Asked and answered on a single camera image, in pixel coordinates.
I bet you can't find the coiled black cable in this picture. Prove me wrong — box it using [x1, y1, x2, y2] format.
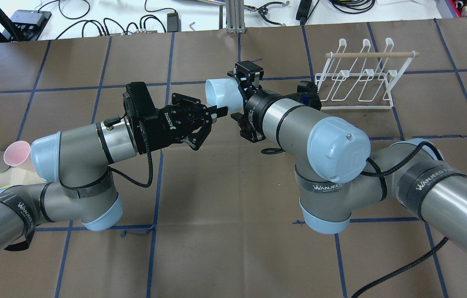
[329, 0, 376, 14]

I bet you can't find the light blue ikea cup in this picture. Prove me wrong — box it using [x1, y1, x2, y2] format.
[205, 78, 243, 113]

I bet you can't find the aluminium frame post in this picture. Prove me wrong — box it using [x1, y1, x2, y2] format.
[225, 0, 246, 34]

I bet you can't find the white wire cup rack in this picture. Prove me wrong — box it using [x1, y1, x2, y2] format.
[315, 38, 420, 110]

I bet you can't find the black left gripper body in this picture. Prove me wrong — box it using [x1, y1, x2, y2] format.
[141, 93, 213, 151]

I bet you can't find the pink ikea cup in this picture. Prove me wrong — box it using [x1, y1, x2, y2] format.
[3, 141, 36, 172]

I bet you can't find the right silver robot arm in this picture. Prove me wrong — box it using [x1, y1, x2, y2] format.
[227, 61, 467, 253]

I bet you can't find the grabber reacher tool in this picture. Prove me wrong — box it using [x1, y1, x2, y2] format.
[243, 1, 290, 26]

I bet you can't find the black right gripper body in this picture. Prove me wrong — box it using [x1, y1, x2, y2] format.
[228, 62, 265, 143]

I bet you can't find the black power adapter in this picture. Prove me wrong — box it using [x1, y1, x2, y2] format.
[295, 0, 312, 24]

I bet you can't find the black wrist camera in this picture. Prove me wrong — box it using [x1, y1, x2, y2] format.
[297, 80, 321, 111]

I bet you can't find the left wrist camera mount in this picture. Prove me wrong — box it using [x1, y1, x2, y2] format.
[124, 82, 162, 138]

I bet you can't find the cream serving tray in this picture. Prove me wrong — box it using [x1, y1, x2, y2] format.
[0, 168, 44, 189]

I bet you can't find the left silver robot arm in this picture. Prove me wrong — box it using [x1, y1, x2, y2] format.
[0, 91, 228, 251]

